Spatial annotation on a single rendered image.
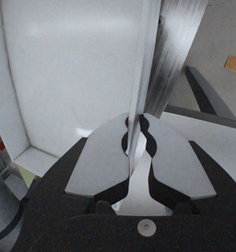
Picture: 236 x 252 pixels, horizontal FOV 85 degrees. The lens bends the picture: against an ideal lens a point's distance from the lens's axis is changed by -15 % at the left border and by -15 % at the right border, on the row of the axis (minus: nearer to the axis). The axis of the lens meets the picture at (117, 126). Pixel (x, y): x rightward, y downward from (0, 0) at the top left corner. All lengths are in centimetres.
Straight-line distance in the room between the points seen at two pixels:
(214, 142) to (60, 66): 30
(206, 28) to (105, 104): 101
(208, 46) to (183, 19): 87
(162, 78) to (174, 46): 6
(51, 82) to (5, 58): 9
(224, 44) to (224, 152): 88
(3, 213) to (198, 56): 116
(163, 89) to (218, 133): 14
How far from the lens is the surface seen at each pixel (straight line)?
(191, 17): 26
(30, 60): 21
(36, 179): 46
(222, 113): 44
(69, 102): 19
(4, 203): 35
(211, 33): 113
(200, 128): 31
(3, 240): 38
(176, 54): 26
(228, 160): 38
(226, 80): 120
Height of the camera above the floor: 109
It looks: 54 degrees down
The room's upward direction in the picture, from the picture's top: 150 degrees counter-clockwise
